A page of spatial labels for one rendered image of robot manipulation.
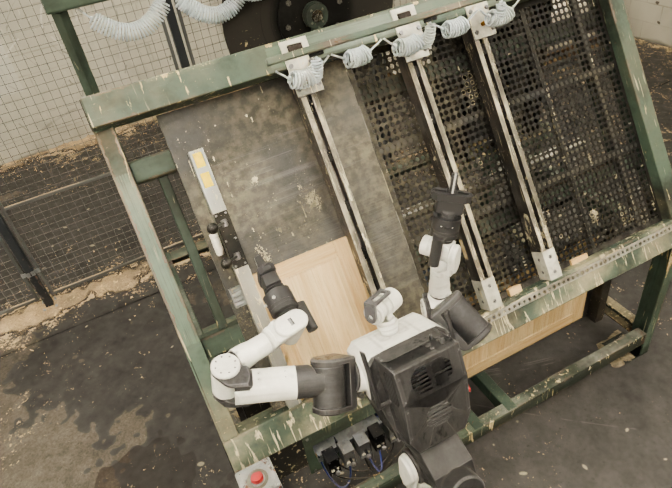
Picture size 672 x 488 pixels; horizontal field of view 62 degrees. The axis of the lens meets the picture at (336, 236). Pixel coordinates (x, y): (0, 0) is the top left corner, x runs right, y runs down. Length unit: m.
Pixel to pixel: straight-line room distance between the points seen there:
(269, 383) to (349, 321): 0.64
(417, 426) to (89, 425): 2.35
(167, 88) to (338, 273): 0.86
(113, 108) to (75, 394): 2.23
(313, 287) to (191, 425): 1.50
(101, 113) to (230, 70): 0.43
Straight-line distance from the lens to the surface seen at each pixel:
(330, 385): 1.56
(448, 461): 1.72
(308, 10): 2.54
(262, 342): 1.62
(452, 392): 1.58
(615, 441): 3.15
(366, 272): 2.04
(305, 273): 2.03
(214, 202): 1.94
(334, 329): 2.08
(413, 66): 2.19
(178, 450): 3.25
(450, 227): 1.74
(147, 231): 1.92
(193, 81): 1.93
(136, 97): 1.91
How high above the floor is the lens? 2.57
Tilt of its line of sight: 38 degrees down
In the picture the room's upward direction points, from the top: 9 degrees counter-clockwise
